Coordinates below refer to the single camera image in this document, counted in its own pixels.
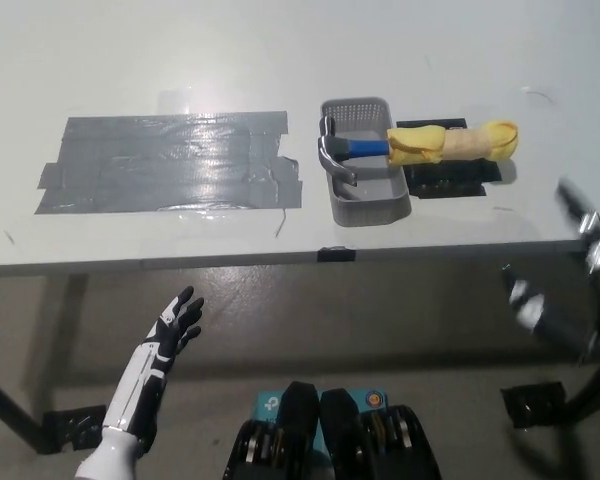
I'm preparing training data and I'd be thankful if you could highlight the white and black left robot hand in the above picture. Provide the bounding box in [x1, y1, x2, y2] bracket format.
[101, 285, 205, 454]

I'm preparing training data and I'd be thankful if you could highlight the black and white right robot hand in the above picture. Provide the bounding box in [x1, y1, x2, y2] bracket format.
[501, 177, 600, 369]

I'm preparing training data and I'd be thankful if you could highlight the hammer blue handle yellow wrap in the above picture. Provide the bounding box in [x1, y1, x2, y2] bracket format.
[317, 115, 521, 187]

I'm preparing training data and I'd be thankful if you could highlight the black tape patch on desk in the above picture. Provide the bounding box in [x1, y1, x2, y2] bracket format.
[395, 117, 504, 199]

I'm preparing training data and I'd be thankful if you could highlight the grey perforated plastic container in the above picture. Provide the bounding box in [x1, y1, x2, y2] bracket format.
[319, 95, 414, 227]

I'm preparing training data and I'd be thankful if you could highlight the grey table leg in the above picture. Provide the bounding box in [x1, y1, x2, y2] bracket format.
[42, 273, 90, 414]

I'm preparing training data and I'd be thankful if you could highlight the black diagonal table brace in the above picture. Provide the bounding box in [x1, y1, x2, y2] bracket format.
[0, 367, 47, 454]
[564, 362, 600, 432]

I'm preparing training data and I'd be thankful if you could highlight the grey duct tape patch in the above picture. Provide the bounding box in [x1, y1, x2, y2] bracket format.
[33, 110, 304, 216]

